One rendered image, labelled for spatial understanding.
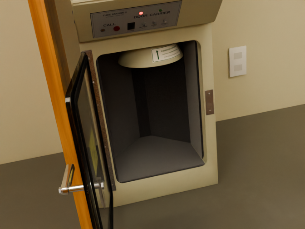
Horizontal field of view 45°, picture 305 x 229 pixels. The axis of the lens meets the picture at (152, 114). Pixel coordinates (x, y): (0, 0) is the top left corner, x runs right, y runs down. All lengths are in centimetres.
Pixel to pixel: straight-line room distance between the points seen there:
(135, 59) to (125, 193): 37
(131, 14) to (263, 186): 61
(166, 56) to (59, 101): 29
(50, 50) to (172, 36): 29
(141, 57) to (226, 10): 57
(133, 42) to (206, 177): 45
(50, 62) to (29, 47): 53
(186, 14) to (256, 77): 74
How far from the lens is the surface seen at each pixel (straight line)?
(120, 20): 80
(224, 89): 148
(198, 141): 108
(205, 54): 93
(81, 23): 79
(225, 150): 127
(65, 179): 71
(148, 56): 92
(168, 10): 81
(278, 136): 136
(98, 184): 68
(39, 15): 77
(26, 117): 139
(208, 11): 86
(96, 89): 90
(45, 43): 78
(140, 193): 105
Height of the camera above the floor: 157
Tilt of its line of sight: 23 degrees down
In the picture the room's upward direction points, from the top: 7 degrees counter-clockwise
